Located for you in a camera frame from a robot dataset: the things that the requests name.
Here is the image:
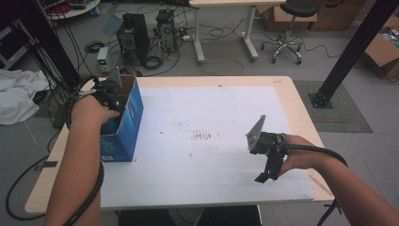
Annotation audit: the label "left gripper black sleeved cable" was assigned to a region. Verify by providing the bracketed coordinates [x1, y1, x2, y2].
[63, 74, 105, 226]

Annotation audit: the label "right gripper black sleeved cable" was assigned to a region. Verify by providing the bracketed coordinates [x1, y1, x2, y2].
[281, 142, 348, 226]

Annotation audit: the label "black computer tower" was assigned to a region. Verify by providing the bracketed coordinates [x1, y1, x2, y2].
[116, 12, 152, 68]

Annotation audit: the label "round white table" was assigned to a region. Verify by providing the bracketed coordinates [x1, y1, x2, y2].
[46, 0, 102, 21]

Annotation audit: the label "grey computer tower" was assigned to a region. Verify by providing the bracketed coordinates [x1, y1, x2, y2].
[154, 8, 179, 55]

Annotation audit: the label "long black floor cable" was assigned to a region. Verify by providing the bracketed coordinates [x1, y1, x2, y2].
[5, 153, 52, 221]

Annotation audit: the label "blue cardboard box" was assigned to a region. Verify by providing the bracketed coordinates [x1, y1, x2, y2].
[99, 74, 145, 163]

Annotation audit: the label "grey floor mat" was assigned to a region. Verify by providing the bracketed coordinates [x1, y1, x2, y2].
[293, 79, 375, 135]

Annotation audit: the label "white sheet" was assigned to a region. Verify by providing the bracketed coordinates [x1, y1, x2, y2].
[99, 85, 316, 211]

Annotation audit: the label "white desk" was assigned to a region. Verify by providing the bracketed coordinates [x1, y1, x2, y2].
[187, 0, 287, 65]

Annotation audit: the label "black swivel stool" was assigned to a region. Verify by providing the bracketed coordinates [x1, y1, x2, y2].
[261, 0, 320, 66]

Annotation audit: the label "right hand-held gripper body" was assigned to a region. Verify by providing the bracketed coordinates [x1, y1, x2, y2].
[245, 114, 287, 158]

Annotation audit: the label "white power supply unit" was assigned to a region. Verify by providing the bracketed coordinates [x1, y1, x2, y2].
[96, 46, 110, 75]

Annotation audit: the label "white cloth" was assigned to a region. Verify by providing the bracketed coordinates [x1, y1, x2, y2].
[0, 69, 51, 126]

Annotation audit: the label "grey metal frame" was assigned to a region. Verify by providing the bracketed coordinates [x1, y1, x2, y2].
[0, 23, 31, 71]

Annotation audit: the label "large brown cardboard box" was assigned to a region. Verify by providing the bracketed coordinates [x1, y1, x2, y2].
[310, 0, 369, 32]

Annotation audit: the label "coiled black cable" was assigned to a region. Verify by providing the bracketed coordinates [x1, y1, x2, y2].
[142, 55, 164, 71]
[84, 40, 106, 55]

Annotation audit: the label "person's left hand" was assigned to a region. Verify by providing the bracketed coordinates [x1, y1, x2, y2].
[70, 93, 122, 130]

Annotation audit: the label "black metal post with base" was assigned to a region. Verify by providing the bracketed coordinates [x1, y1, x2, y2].
[309, 0, 399, 109]

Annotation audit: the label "gripper black sleeved cable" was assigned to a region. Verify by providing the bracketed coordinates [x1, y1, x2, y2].
[63, 74, 105, 226]
[281, 142, 348, 226]

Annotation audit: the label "person's right hand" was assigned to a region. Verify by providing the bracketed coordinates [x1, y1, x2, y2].
[278, 134, 331, 177]

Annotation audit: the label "open cardboard box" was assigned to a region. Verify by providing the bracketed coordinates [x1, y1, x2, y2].
[362, 15, 399, 80]

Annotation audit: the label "black post with cables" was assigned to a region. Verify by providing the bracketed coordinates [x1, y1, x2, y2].
[17, 0, 85, 93]

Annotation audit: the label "person's dark legs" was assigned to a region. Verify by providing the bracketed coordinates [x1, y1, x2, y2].
[116, 205, 263, 226]

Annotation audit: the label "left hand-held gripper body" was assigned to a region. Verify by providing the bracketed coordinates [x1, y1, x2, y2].
[93, 66, 127, 115]

